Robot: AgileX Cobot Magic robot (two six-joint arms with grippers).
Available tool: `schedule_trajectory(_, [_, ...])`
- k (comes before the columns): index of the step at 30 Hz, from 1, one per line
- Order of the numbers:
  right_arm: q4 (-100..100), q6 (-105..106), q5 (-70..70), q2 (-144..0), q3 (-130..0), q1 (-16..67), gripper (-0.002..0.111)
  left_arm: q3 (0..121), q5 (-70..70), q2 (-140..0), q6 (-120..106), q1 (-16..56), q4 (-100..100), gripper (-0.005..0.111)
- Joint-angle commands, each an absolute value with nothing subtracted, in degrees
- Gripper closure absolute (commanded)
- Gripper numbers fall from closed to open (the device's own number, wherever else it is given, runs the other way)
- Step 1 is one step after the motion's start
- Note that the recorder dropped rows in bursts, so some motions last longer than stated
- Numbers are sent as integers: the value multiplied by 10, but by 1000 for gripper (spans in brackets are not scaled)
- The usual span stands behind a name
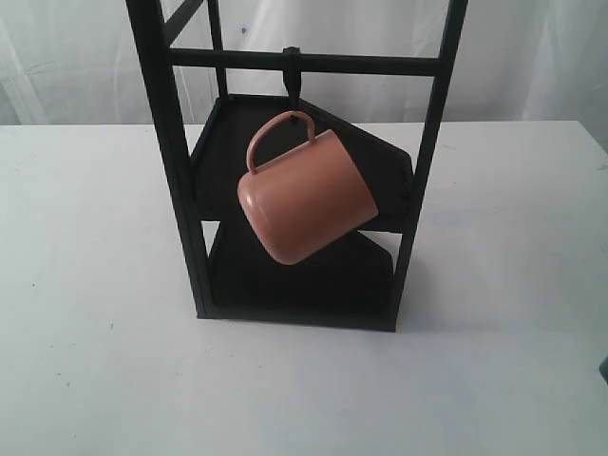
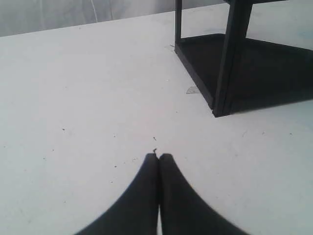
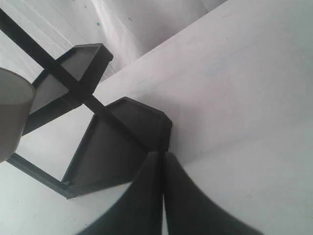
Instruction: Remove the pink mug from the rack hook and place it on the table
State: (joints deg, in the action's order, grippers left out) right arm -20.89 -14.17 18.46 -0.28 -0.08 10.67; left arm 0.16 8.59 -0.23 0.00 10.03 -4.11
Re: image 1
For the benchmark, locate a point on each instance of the pink ceramic mug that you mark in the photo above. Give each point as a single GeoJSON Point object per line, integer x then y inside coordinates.
{"type": "Point", "coordinates": [307, 197]}

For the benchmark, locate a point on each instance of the black metal shelf rack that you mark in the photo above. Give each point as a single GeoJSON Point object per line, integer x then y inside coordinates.
{"type": "Point", "coordinates": [207, 104]}

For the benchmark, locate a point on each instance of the white background curtain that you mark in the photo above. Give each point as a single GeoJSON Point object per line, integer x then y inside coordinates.
{"type": "Point", "coordinates": [74, 62]}

